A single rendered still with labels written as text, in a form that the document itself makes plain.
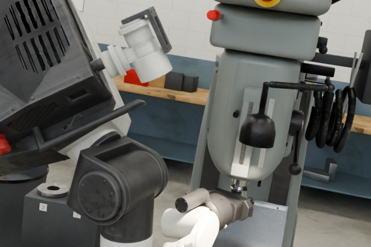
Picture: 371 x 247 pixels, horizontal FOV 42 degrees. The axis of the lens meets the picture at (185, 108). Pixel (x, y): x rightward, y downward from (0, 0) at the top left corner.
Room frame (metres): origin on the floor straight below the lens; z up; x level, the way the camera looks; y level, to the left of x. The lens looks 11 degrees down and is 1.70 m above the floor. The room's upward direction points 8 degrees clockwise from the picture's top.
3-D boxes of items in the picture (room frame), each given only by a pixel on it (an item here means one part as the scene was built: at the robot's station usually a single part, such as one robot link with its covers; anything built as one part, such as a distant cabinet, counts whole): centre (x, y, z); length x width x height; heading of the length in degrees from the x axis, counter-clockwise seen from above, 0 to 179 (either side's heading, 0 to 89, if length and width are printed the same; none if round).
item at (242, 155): (1.10, -0.15, 1.45); 0.04 x 0.04 x 0.21; 80
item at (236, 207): (1.13, -0.12, 1.23); 0.13 x 0.12 x 0.10; 59
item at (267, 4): (0.99, -0.13, 1.76); 0.06 x 0.02 x 0.06; 80
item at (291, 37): (1.25, -0.18, 1.68); 0.34 x 0.24 x 0.10; 170
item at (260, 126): (0.97, -0.15, 1.49); 0.07 x 0.07 x 0.06
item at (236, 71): (1.22, -0.17, 1.47); 0.21 x 0.19 x 0.32; 80
